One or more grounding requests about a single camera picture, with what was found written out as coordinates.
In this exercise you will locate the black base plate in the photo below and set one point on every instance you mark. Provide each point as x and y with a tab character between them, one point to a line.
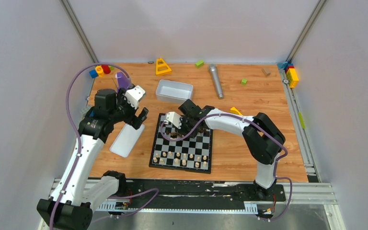
215	195

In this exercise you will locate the purple metronome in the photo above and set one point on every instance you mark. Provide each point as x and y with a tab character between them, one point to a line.
123	81

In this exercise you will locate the green block near wall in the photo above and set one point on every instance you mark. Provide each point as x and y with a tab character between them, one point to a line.
199	63

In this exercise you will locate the black white chessboard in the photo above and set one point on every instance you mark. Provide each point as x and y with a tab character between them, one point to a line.
191	155

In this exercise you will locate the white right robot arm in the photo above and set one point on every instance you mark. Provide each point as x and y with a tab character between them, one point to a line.
263	139

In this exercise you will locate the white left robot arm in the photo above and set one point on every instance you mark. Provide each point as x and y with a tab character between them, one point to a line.
70	206

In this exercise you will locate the brown wooden block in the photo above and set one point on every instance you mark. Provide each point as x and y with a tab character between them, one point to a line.
266	72

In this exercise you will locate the stacked coloured blocks right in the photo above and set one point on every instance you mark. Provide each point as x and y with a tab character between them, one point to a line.
291	73

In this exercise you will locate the yellow curved block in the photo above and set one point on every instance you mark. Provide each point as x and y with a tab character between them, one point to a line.
235	111

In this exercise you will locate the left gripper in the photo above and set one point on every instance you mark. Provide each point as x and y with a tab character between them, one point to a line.
132	115

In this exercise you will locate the blue toy block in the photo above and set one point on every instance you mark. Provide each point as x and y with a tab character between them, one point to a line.
93	73

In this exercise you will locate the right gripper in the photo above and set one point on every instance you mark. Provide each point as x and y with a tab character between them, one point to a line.
182	131

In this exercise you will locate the yellow cylinder block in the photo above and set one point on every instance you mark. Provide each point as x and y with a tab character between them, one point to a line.
99	71

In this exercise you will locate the white rectangular box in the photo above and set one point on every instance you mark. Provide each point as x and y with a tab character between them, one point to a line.
173	91

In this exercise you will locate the yellow triangular toy block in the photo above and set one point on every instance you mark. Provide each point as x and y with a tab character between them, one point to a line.
162	68

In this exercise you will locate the silver microphone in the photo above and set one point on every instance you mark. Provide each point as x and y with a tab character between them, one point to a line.
213	70

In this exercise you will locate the red cylinder block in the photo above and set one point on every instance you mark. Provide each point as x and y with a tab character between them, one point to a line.
106	69

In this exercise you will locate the white box lid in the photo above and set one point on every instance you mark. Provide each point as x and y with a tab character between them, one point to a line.
126	140

